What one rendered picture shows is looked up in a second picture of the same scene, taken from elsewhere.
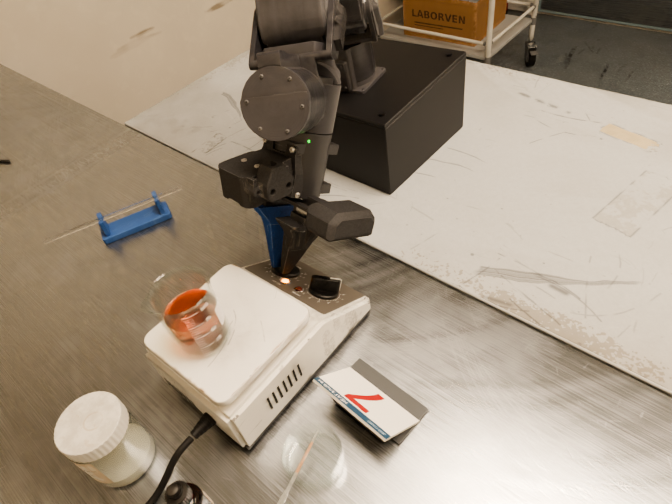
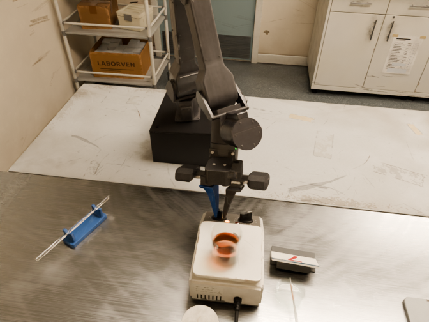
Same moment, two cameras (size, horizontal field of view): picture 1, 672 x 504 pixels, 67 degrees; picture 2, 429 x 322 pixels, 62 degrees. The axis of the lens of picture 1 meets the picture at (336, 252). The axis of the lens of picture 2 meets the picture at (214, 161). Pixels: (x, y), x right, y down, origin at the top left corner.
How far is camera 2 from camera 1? 43 cm
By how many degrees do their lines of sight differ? 30
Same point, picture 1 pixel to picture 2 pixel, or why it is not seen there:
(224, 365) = (246, 264)
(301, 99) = (258, 129)
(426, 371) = (301, 239)
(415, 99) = not seen: hidden behind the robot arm
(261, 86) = (240, 127)
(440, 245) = not seen: hidden behind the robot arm
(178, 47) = not seen: outside the picture
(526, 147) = (266, 131)
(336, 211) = (263, 176)
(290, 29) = (223, 99)
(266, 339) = (254, 246)
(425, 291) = (274, 207)
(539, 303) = (320, 195)
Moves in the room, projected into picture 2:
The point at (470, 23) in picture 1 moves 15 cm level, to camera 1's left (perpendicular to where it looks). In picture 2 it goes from (138, 66) to (120, 72)
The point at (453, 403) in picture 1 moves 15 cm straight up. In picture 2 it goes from (320, 246) to (338, 197)
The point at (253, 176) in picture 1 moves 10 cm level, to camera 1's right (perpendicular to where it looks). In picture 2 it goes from (230, 169) to (268, 147)
